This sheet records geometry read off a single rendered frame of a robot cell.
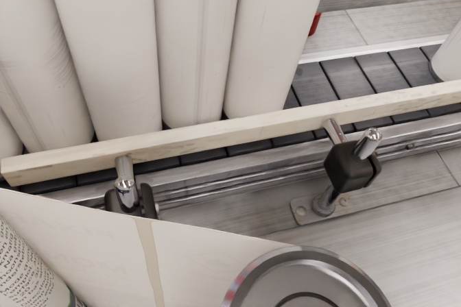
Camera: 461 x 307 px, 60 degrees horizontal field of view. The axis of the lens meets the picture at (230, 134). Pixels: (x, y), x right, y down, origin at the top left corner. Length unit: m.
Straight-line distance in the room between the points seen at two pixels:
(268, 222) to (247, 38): 0.16
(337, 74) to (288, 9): 0.17
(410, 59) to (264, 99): 0.20
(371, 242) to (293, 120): 0.10
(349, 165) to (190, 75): 0.12
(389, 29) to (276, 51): 0.31
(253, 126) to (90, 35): 0.13
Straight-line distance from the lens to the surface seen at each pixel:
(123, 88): 0.25
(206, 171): 0.31
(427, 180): 0.43
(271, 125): 0.30
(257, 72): 0.28
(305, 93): 0.37
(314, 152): 0.34
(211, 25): 0.24
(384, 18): 0.57
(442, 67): 0.43
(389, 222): 0.33
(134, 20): 0.22
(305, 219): 0.36
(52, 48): 0.25
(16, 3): 0.22
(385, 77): 0.42
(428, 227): 0.34
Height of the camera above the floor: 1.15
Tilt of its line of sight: 55 degrees down
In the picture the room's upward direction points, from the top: 10 degrees clockwise
